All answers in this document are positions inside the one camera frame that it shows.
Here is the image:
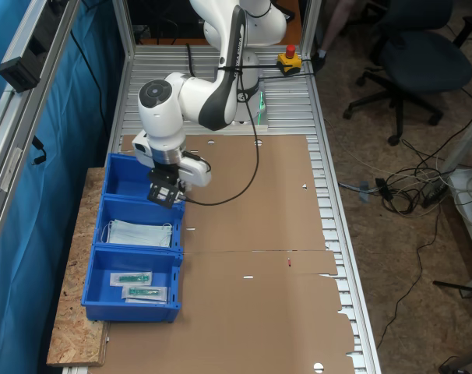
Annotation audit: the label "green printed clear packet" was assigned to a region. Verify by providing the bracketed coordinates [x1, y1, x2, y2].
[110, 271, 153, 288]
[121, 286, 170, 304]

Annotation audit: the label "grey power strip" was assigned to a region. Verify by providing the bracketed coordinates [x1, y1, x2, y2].
[0, 0, 81, 94]

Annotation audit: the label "aluminium frame beam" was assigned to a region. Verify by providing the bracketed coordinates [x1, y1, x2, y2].
[0, 0, 85, 250]

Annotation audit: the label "person's black shoe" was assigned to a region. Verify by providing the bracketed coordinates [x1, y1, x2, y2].
[311, 47, 329, 72]

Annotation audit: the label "aluminium frame post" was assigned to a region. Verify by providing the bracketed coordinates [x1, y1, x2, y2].
[300, 0, 323, 51]
[111, 0, 138, 55]

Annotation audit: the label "thick black base cable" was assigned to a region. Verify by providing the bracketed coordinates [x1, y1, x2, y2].
[185, 41, 198, 79]

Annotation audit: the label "black hanging cable plug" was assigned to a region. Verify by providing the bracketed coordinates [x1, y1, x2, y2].
[30, 136, 49, 166]

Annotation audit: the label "white floor cable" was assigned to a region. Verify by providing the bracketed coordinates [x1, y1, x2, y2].
[323, 116, 443, 176]

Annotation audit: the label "black floor cable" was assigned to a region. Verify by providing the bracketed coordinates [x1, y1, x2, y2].
[375, 202, 443, 351]

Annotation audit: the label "dark office chair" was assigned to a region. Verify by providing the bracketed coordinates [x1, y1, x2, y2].
[343, 0, 472, 147]

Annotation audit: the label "floor power strip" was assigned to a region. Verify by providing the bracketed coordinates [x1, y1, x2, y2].
[421, 181, 452, 210]

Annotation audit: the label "yellow emergency stop button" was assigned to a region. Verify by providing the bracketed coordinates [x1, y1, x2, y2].
[277, 44, 302, 77]

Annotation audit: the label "orange wooden desk top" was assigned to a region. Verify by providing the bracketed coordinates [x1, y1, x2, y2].
[277, 0, 302, 44]

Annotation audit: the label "black hanging power cable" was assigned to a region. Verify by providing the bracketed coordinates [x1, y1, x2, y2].
[68, 29, 108, 136]

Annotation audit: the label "floor cable tangle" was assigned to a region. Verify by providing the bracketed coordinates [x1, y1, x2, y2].
[375, 139, 455, 215]

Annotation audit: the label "black chair armrest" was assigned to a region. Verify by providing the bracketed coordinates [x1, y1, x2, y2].
[452, 15, 472, 50]

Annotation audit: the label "black power adapter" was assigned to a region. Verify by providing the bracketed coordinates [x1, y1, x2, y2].
[375, 177, 395, 202]

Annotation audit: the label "blue plastic bin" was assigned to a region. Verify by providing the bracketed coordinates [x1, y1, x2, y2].
[92, 194, 186, 254]
[102, 152, 187, 203]
[80, 245, 183, 323]

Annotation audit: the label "black floor object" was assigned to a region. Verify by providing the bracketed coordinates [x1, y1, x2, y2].
[438, 354, 472, 374]

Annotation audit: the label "pale surgical mask stack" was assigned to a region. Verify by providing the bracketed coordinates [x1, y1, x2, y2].
[100, 218, 174, 249]

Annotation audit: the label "black camera cable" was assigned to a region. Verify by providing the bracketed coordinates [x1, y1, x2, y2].
[181, 58, 313, 206]

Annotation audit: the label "brown cardboard sheet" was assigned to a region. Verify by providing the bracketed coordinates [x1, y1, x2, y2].
[103, 249, 358, 374]
[117, 134, 338, 254]

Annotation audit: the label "person's leg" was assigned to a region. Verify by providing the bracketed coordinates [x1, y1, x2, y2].
[320, 0, 357, 51]

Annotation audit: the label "white table leg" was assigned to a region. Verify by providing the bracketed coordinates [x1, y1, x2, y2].
[438, 108, 472, 180]

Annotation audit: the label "black stand foot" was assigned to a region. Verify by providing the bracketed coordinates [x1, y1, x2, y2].
[432, 278, 472, 301]

